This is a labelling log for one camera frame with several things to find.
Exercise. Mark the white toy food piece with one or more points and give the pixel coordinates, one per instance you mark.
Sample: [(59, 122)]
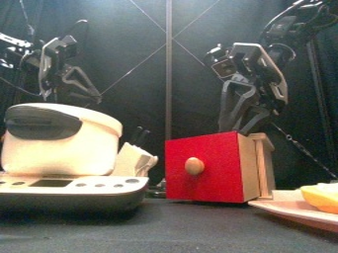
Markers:
[(329, 186)]

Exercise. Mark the red drawer with wooden knob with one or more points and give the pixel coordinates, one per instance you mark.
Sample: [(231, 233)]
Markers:
[(206, 166)]

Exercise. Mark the white toy cooking pot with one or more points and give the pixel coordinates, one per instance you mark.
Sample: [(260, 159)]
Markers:
[(62, 145)]

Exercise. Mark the orange yellow toy food piece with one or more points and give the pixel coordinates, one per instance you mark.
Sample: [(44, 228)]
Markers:
[(321, 199)]

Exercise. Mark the metal frame pole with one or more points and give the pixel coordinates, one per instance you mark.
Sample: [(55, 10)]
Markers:
[(169, 66)]

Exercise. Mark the white folded paper carton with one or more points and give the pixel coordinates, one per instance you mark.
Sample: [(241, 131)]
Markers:
[(133, 161)]

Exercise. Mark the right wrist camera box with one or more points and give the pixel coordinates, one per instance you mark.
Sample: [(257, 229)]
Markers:
[(223, 64)]

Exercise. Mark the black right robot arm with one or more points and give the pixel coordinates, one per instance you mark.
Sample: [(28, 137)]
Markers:
[(304, 23)]

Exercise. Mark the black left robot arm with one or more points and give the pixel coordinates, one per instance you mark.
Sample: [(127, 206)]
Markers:
[(15, 52)]

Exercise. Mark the pink plastic plate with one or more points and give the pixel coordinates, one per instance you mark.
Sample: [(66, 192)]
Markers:
[(294, 209)]

